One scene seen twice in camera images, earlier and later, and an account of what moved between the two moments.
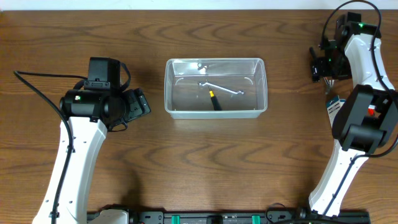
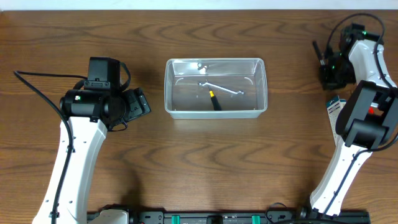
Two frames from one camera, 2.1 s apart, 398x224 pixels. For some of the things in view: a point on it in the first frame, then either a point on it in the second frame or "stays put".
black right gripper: (319, 70) to (331, 84)
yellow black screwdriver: (216, 104) stays put
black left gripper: (138, 105) stays put
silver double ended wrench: (240, 92) stays put
